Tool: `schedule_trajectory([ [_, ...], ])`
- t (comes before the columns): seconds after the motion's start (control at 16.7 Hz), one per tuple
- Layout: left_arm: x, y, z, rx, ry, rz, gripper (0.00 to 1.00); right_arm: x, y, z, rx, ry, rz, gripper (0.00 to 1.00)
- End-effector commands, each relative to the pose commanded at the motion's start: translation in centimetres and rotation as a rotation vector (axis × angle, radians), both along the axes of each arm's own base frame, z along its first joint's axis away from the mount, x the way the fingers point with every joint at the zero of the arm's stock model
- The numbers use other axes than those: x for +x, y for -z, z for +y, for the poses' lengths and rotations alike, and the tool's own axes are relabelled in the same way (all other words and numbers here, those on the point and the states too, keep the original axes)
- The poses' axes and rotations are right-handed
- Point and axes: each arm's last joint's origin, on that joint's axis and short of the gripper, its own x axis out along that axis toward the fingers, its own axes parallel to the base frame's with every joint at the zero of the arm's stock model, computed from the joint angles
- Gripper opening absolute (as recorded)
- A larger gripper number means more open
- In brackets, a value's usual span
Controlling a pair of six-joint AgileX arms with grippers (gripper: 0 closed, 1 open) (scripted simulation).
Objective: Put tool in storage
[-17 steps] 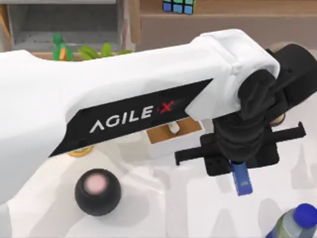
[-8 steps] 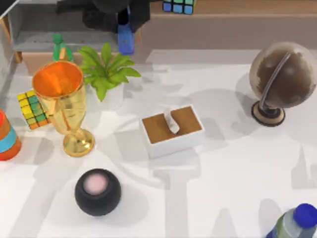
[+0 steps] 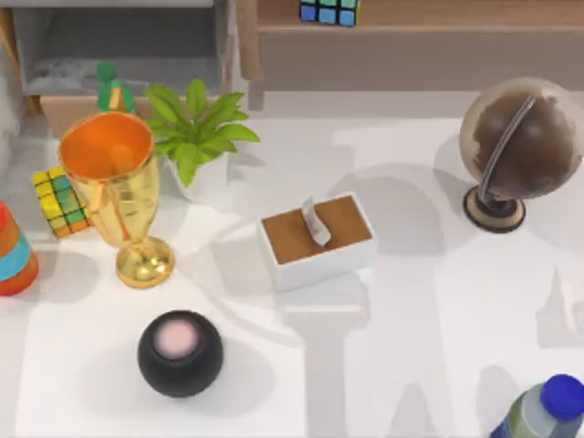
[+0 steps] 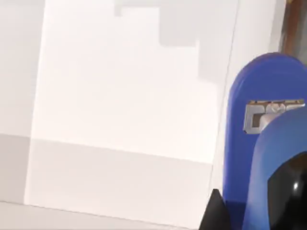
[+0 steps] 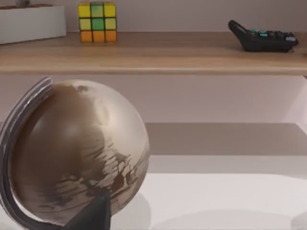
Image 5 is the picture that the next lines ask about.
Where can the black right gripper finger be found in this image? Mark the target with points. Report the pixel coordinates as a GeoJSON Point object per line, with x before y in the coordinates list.
{"type": "Point", "coordinates": [97, 213]}

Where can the brown globe with grey stand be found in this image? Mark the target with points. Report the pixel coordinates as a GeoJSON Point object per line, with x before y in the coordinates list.
{"type": "Point", "coordinates": [79, 148]}

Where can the colourful puzzle cube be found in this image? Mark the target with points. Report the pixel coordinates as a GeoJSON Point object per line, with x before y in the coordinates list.
{"type": "Point", "coordinates": [97, 22]}

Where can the white rectangular planter box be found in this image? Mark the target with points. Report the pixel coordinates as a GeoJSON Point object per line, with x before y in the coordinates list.
{"type": "Point", "coordinates": [31, 22]}

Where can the wooden shelf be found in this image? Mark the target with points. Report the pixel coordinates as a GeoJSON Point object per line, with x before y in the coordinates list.
{"type": "Point", "coordinates": [153, 55]}

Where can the black calculator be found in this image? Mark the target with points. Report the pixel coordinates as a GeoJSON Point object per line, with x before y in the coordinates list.
{"type": "Point", "coordinates": [263, 38]}

